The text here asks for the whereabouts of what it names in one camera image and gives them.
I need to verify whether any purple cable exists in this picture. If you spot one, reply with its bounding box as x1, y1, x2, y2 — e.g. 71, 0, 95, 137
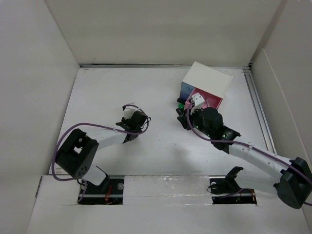
51, 104, 152, 203
187, 101, 312, 207

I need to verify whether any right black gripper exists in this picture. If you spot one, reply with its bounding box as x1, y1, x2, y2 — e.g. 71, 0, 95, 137
176, 105, 214, 138

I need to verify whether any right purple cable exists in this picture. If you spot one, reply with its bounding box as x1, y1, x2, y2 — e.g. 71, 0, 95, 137
187, 101, 312, 207

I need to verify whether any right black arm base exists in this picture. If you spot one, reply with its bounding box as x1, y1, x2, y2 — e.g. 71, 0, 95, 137
207, 166, 257, 205

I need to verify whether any blue cap black marker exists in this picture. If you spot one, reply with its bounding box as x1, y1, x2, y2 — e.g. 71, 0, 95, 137
176, 108, 185, 116

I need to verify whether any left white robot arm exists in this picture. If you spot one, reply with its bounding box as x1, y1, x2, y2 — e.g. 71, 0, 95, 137
52, 108, 151, 194

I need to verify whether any lower left purple drawer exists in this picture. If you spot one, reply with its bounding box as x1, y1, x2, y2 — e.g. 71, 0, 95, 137
179, 91, 191, 101

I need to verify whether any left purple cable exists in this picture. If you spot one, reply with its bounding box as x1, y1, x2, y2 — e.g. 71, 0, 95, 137
51, 104, 152, 203

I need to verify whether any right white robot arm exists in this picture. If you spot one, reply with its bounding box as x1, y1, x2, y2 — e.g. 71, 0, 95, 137
176, 107, 312, 209

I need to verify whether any pink drawer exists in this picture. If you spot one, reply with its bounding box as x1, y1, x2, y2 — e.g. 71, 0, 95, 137
184, 88, 223, 111

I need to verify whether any metal rail right edge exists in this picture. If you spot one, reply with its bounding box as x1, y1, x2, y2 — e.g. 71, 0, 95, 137
243, 67, 277, 155

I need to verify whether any white drawer organizer cabinet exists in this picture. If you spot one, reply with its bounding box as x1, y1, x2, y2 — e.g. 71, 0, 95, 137
183, 62, 233, 98

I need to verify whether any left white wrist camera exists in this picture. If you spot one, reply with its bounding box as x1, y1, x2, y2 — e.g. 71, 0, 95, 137
122, 102, 138, 119

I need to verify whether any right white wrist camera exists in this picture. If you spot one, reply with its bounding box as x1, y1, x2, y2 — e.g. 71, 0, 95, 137
191, 93, 207, 113

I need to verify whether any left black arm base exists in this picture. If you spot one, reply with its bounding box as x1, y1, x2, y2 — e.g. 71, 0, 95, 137
78, 175, 125, 205

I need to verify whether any pink cap black marker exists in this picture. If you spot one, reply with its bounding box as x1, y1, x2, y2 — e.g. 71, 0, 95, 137
177, 98, 186, 104

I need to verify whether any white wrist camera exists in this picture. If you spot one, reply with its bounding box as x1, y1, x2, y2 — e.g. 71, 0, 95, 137
191, 93, 207, 113
122, 102, 138, 119

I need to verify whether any light blue drawer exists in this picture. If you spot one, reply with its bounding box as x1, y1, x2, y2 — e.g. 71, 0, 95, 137
181, 82, 195, 94

